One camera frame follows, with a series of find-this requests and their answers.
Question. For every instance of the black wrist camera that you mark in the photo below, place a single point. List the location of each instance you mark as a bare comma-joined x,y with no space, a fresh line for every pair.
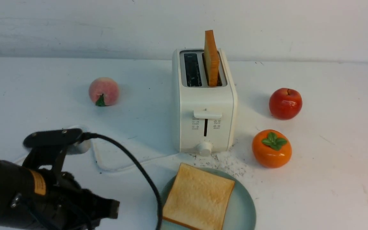
49,148

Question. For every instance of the red apple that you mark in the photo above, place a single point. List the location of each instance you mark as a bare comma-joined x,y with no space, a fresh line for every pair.
285,103

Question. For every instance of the white two-slot toaster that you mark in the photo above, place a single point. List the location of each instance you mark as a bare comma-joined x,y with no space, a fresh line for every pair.
203,117

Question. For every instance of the toast slice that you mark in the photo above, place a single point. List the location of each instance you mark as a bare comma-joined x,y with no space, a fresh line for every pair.
212,60
198,199

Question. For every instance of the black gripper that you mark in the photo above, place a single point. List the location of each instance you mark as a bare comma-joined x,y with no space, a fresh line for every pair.
40,199

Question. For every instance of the orange persimmon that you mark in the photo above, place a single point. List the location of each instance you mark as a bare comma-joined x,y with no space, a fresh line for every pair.
271,148

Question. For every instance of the light green plate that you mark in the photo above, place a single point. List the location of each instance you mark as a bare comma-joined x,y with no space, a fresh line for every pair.
240,214

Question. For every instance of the pink peach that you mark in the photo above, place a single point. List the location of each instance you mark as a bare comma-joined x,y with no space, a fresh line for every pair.
104,91

